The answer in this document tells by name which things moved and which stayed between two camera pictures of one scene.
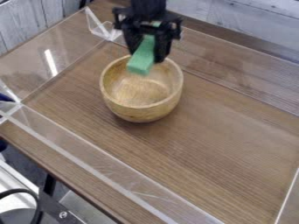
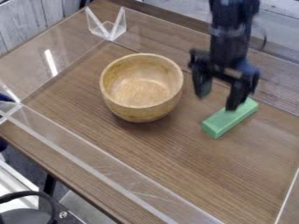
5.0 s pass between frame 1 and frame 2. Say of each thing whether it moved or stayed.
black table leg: stayed
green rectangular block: moved
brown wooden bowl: stayed
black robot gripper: moved
